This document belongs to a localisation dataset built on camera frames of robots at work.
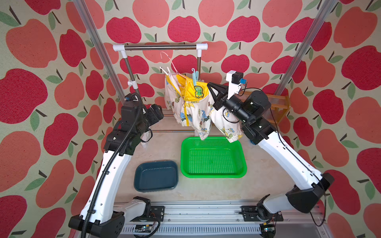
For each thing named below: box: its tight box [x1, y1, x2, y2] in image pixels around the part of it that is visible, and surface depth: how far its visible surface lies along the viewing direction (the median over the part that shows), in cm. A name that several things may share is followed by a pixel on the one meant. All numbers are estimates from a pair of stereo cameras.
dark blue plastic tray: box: [133, 160, 179, 193], surface depth 88 cm
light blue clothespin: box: [191, 70, 199, 87], surface depth 59 cm
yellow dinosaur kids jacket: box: [164, 71, 243, 143], surface depth 69 cm
